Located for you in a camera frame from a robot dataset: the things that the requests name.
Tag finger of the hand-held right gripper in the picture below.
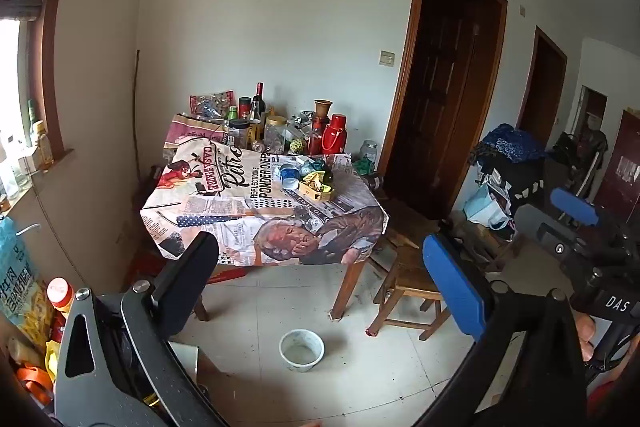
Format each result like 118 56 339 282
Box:
536 223 601 268
550 188 600 228

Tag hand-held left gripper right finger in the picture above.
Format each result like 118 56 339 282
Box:
414 233 601 427

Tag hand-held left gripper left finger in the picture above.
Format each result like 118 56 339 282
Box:
54 231 231 427

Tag white plastic bucket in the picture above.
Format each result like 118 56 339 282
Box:
278 329 326 374

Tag yellow box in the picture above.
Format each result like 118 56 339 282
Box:
299 172 335 202

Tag person's right hand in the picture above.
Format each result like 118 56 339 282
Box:
572 309 601 364

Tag wooden stool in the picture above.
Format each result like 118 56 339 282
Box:
382 197 441 250
367 227 453 342

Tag dark red door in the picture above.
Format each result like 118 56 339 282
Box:
595 109 640 228

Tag black bag white marks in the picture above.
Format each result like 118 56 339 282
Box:
475 157 548 208

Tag printed tablecloth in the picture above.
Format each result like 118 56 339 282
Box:
140 142 390 268

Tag light blue bag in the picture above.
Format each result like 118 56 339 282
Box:
462 183 516 230

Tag dark wooden door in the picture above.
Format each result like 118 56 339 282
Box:
377 0 508 223
517 26 568 148

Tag orange cap bottle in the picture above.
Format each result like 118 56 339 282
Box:
47 277 76 328

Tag pink printed sack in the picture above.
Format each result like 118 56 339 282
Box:
172 113 226 148

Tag clear jar gold lid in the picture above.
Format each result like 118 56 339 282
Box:
263 115 288 155

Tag blue yellow printed bag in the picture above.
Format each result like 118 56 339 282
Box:
0 216 56 358

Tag clear snack bag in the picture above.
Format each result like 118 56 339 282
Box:
190 91 236 120

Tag red cap wine bottle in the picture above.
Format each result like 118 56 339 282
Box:
250 82 267 132

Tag red sauce bottle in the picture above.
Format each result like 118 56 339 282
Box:
306 117 323 155

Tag red thermos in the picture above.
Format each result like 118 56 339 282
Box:
321 113 348 155

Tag yellow oil bottle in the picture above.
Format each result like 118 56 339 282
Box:
32 121 55 168

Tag slim green bottle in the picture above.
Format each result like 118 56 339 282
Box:
26 99 38 148

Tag orange strap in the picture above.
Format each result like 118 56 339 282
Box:
15 364 56 408

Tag brown window frame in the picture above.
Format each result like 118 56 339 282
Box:
40 0 91 162

